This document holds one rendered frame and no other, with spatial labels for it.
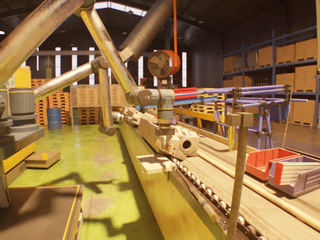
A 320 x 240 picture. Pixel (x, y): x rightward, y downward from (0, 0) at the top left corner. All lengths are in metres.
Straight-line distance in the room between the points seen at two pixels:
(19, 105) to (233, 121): 1.53
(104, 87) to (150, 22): 7.49
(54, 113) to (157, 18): 6.30
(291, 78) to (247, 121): 10.88
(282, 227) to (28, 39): 1.39
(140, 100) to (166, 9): 8.82
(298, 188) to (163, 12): 9.20
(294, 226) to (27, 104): 1.85
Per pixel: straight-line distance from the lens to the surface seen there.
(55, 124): 8.01
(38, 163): 3.69
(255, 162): 1.39
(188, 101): 2.02
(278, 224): 0.92
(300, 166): 1.15
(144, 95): 1.10
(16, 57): 1.03
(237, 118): 0.51
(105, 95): 1.93
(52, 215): 1.70
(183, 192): 1.08
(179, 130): 1.76
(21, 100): 1.67
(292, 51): 11.61
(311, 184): 1.25
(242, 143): 0.54
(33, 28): 1.03
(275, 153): 1.53
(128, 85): 1.24
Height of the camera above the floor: 1.27
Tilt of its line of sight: 7 degrees down
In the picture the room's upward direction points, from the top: straight up
